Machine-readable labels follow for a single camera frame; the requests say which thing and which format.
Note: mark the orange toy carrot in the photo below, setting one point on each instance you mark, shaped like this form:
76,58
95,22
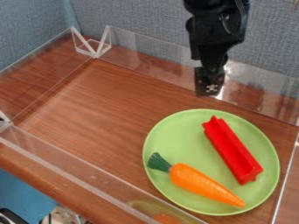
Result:
194,181

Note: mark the clear acrylic back wall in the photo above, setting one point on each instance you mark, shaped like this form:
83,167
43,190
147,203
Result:
251,87

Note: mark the clear acrylic wall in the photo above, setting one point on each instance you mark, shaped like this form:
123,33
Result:
251,87
90,190
36,73

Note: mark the red plastic block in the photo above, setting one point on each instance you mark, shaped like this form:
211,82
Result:
235,154

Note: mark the clear acrylic corner bracket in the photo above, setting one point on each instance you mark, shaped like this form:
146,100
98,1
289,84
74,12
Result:
91,47

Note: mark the clear acrylic front wall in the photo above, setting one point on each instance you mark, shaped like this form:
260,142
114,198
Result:
90,190

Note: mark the clear acrylic left wall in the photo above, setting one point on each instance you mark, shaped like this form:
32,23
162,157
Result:
36,73

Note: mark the green round plate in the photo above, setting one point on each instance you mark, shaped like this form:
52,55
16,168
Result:
178,139

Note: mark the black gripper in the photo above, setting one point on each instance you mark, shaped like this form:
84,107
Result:
216,27

